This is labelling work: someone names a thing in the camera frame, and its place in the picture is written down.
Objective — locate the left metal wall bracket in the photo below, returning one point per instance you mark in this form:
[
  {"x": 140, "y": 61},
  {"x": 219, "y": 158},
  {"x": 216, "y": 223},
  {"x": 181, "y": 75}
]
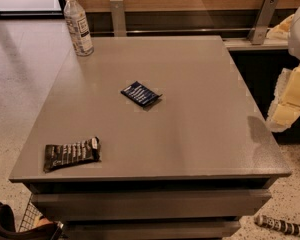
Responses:
[{"x": 118, "y": 18}]

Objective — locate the clear plastic water bottle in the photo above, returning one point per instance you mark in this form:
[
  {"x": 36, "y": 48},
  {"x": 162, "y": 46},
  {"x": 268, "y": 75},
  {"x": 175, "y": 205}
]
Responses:
[{"x": 78, "y": 28}]

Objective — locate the right metal wall bracket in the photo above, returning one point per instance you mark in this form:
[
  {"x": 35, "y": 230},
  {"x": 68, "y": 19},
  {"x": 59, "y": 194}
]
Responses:
[{"x": 258, "y": 32}]

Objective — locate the grey side shelf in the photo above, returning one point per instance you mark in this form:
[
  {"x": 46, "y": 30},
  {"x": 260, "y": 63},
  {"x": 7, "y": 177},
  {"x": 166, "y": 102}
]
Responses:
[{"x": 243, "y": 44}]

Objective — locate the blue snack bar wrapper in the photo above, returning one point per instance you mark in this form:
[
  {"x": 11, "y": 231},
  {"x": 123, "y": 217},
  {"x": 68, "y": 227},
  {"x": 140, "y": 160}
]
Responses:
[{"x": 140, "y": 94}]

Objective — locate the black white patterned stick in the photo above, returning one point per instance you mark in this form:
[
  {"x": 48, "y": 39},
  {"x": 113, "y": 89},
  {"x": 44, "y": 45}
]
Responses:
[{"x": 282, "y": 226}]

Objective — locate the wire mesh basket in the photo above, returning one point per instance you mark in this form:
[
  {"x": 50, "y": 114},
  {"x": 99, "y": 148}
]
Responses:
[{"x": 30, "y": 217}]

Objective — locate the black chocolate rxbar wrapper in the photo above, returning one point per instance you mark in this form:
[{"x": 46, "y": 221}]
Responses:
[{"x": 69, "y": 155}]

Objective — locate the black curved chair part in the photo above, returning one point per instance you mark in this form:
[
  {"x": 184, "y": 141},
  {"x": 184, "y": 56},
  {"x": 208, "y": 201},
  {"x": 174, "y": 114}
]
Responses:
[{"x": 50, "y": 231}]

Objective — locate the metal wall bracket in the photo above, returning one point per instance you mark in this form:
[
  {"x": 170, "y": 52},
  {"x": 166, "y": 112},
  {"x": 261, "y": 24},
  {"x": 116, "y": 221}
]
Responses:
[
  {"x": 118, "y": 18},
  {"x": 258, "y": 32}
]

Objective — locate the grey drawer cabinet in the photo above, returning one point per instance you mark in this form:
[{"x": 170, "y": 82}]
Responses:
[{"x": 188, "y": 166}]

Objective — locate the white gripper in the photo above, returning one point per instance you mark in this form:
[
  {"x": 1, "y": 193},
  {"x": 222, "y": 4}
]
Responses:
[{"x": 284, "y": 111}]

